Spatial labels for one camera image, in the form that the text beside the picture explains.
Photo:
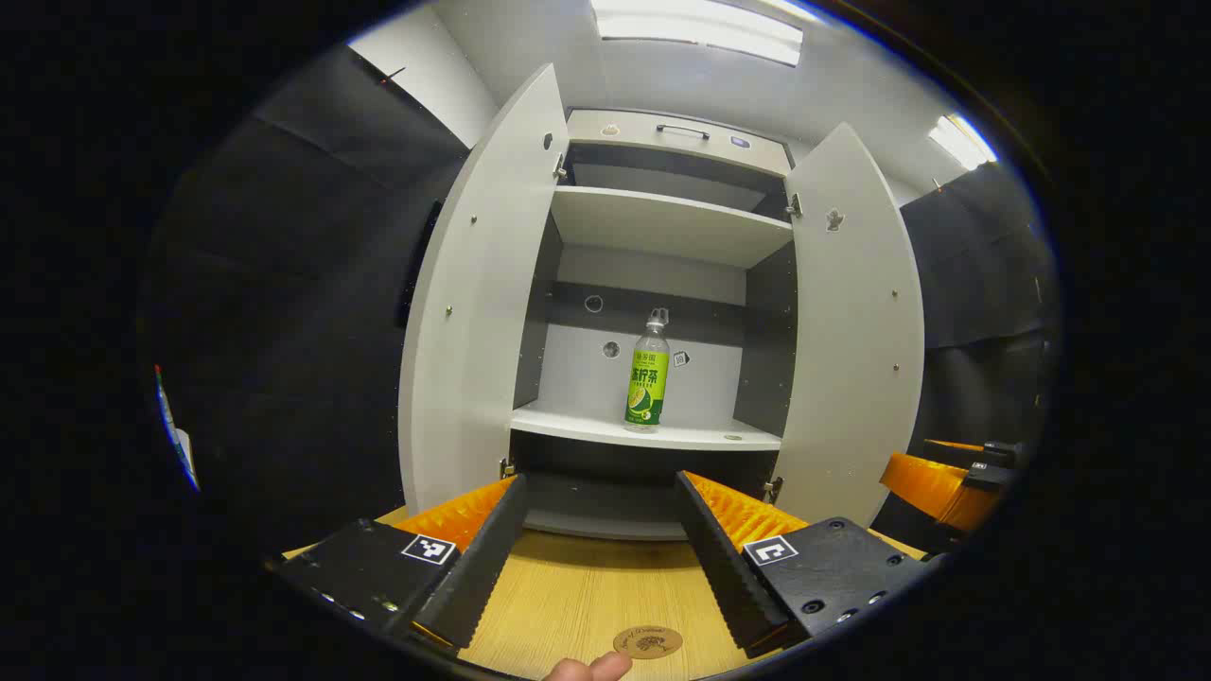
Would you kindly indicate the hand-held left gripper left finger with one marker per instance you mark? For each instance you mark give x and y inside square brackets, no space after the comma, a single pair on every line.
[487,558]

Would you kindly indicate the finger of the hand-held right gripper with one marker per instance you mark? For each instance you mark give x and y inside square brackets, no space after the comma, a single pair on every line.
[974,454]
[932,487]

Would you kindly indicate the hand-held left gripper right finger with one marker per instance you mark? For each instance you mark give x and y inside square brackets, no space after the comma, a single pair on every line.
[724,558]

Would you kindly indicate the round wooden coaster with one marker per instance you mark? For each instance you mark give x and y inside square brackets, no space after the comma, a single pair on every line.
[648,643]

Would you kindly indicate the grey cabinet door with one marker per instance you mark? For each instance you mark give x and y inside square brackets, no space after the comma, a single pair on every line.
[482,312]
[856,331]

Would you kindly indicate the green label bottle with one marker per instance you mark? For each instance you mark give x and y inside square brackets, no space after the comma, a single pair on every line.
[646,383]

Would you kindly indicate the white cabinet shelf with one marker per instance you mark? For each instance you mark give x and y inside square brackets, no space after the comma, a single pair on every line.
[605,426]
[662,227]

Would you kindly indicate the grey cabinet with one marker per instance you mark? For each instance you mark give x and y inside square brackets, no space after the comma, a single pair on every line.
[653,369]

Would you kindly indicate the grey cabinet drawer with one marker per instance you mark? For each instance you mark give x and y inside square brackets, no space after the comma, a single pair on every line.
[624,142]

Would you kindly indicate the black backdrop cloth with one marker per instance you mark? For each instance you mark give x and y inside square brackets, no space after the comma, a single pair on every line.
[303,284]
[984,255]

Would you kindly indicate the small ceiling light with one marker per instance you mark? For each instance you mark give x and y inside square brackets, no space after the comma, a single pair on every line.
[963,142]

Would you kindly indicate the large ceiling light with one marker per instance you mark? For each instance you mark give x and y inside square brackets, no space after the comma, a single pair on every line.
[700,28]

